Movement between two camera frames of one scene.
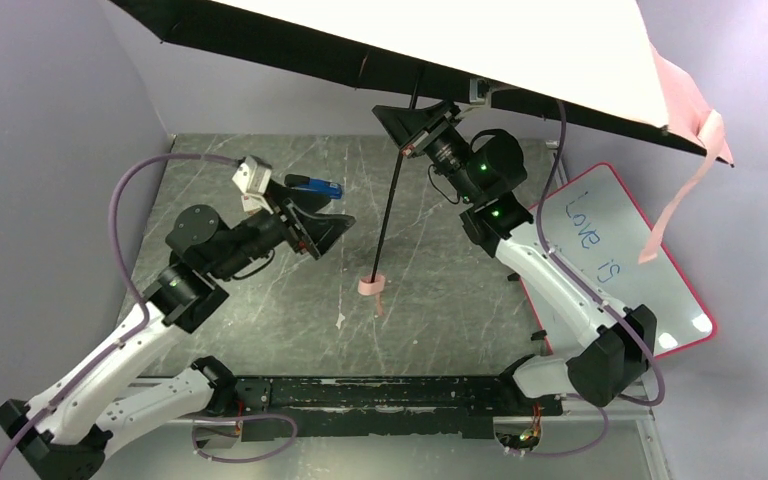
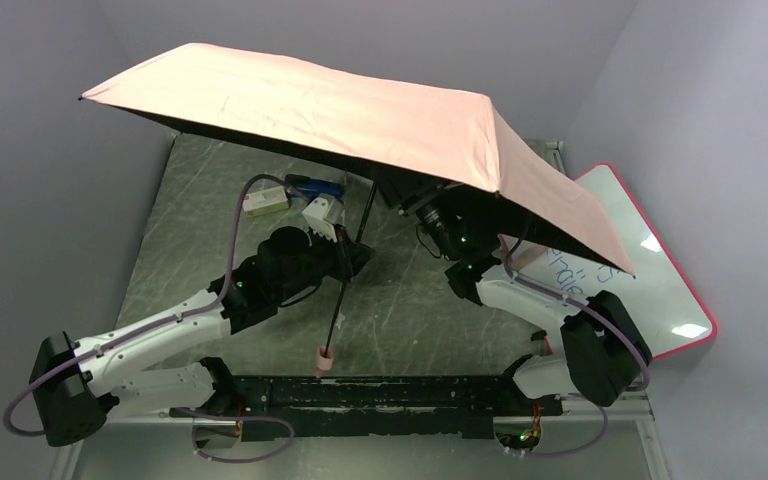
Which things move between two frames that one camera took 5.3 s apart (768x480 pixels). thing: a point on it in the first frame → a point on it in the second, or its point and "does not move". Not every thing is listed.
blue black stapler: [330, 189] does not move
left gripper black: [300, 226] → [345, 253]
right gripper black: [426, 132] → [407, 201]
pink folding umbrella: [594, 56] → [367, 132]
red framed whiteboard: [596, 226] does not move
